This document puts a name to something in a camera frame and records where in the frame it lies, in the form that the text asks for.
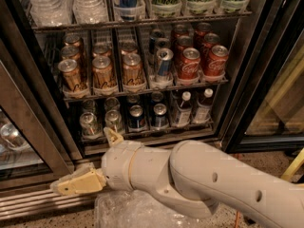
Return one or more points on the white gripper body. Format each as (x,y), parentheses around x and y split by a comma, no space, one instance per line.
(116,163)

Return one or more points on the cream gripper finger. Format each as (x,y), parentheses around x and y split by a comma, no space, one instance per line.
(85,180)
(113,137)

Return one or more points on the orange can column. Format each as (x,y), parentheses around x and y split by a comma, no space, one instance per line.
(76,40)
(71,72)
(128,47)
(132,69)
(72,52)
(101,50)
(103,72)

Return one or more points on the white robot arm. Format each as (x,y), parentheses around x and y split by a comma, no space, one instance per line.
(192,178)

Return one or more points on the silver can bottom front left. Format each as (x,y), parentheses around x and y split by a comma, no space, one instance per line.
(89,124)

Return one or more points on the dark blue can bottom front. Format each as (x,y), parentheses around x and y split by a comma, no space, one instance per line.
(136,119)

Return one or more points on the dark blue can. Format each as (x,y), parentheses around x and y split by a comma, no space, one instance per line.
(133,100)
(136,119)

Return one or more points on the silver can bottom back left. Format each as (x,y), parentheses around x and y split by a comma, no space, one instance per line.
(89,106)

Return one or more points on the dark blue can bottom back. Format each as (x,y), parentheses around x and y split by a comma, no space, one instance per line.
(133,100)

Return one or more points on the blue can bottom front right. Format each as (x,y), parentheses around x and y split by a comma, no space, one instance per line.
(159,117)

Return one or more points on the blue can bottom back right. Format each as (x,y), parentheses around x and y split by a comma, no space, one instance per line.
(156,98)

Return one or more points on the left glass fridge door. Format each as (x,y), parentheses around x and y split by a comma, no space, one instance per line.
(39,156)

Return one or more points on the glass fridge door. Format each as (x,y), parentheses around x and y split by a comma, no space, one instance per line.
(39,156)
(268,107)

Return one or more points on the orange can front left column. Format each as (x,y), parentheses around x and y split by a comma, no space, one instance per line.
(71,72)

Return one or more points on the orange can middle left column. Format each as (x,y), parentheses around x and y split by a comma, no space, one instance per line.
(72,52)

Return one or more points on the blue silver energy can front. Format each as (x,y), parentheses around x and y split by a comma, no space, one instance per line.
(163,64)

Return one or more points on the red cola can front left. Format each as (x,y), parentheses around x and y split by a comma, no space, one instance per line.
(189,64)

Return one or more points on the red cola can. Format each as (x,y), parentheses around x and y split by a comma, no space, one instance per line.
(179,30)
(182,43)
(189,64)
(210,39)
(216,61)
(201,30)

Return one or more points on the blue energy can middle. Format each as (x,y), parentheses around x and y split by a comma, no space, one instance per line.
(162,43)

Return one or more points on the orange can back left column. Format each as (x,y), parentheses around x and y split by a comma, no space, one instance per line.
(76,40)

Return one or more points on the blue energy can back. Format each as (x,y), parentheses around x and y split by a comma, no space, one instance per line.
(155,34)

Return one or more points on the red cola can middle left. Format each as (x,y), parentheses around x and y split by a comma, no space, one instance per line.
(182,43)

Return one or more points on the red cola can back left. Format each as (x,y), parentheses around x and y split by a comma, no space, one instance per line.
(179,30)

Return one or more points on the red cola can front right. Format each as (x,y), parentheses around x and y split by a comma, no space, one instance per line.
(216,61)

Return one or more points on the steel fridge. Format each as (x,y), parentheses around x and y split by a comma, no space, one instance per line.
(37,54)

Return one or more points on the red cola can middle right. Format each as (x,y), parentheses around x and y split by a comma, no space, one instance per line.
(210,39)

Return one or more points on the red cola can back right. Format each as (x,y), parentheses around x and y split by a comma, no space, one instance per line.
(201,30)

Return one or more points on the right glass fridge door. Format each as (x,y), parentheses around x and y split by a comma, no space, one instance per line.
(268,107)

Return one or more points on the clear plastic bin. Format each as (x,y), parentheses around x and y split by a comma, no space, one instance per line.
(121,209)

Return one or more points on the white cap bottle left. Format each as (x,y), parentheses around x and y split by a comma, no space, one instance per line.
(182,110)

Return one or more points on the white cap bottle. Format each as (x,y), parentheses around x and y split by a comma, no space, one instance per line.
(203,106)
(182,110)

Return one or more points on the white cap bottle right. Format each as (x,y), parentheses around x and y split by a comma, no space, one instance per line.
(203,106)

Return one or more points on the clear water bottle right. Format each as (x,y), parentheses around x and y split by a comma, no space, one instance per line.
(90,11)

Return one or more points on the clear water bottle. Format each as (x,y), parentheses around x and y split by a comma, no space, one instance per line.
(51,13)
(90,11)

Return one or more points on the clear water bottle left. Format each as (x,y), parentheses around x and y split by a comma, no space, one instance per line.
(51,13)

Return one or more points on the yellow black wheeled stand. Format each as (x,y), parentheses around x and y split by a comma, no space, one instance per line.
(298,161)

